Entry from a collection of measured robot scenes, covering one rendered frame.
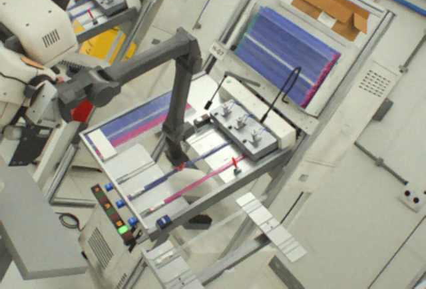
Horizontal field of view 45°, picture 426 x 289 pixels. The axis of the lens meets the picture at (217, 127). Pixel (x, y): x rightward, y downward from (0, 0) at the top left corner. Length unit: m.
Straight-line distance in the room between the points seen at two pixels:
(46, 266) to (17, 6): 0.84
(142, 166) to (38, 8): 0.97
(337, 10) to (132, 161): 1.24
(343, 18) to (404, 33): 1.21
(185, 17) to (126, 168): 1.45
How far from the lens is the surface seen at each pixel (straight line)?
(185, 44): 1.66
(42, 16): 1.51
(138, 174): 2.24
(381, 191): 3.61
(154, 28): 3.34
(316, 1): 2.72
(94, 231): 2.85
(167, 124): 1.97
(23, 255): 1.85
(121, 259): 2.66
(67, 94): 1.45
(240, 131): 2.24
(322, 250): 3.81
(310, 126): 2.17
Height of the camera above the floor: 1.72
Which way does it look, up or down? 16 degrees down
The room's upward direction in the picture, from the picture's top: 32 degrees clockwise
